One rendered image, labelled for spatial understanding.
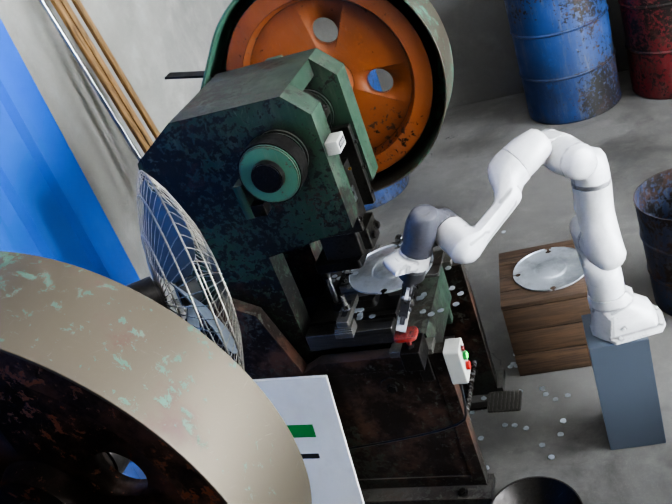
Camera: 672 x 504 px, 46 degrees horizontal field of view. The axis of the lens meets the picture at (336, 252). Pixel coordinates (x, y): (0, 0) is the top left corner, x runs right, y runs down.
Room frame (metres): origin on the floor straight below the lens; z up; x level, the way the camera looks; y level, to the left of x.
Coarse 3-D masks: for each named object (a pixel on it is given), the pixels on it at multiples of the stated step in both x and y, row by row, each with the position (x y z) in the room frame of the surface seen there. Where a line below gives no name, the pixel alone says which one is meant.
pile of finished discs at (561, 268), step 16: (528, 256) 2.68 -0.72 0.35; (544, 256) 2.64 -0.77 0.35; (560, 256) 2.60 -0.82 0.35; (576, 256) 2.56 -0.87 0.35; (528, 272) 2.57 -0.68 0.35; (544, 272) 2.52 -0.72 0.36; (560, 272) 2.49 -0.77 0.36; (576, 272) 2.46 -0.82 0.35; (528, 288) 2.46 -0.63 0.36; (544, 288) 2.44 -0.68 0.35; (560, 288) 2.40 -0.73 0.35
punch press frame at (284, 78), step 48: (240, 96) 2.25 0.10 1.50; (288, 96) 2.13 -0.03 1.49; (336, 96) 2.36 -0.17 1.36; (192, 144) 2.24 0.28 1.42; (240, 144) 2.18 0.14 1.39; (192, 192) 2.27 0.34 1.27; (336, 192) 2.08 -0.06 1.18; (240, 240) 2.23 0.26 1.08; (288, 240) 2.17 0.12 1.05; (240, 288) 2.26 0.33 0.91; (288, 288) 2.24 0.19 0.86; (432, 288) 2.26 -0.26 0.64; (288, 336) 2.22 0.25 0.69; (432, 336) 2.08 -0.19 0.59
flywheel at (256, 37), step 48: (288, 0) 2.62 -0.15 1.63; (336, 0) 2.59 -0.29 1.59; (384, 0) 2.49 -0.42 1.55; (240, 48) 2.71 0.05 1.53; (288, 48) 2.68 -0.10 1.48; (336, 48) 2.61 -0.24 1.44; (384, 48) 2.55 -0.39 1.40; (432, 48) 2.54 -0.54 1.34; (384, 96) 2.57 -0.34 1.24; (432, 96) 2.47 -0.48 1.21; (384, 144) 2.58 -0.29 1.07
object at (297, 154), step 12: (252, 144) 2.05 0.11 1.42; (264, 144) 2.02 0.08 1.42; (276, 144) 2.01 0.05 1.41; (288, 144) 2.03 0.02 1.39; (240, 156) 2.06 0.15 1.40; (300, 156) 2.02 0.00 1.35; (300, 168) 1.99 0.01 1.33; (240, 180) 2.07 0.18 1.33; (240, 192) 2.08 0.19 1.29; (240, 204) 2.09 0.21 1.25; (252, 204) 2.09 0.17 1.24; (264, 204) 2.07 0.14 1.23; (252, 216) 2.08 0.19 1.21
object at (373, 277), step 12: (372, 252) 2.39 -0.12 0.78; (384, 252) 2.37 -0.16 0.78; (372, 264) 2.32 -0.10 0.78; (360, 276) 2.27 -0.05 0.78; (372, 276) 2.25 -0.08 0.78; (384, 276) 2.21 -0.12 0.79; (396, 276) 2.19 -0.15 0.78; (360, 288) 2.20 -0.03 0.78; (372, 288) 2.18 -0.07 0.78; (384, 288) 2.15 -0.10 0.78; (396, 288) 2.12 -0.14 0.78
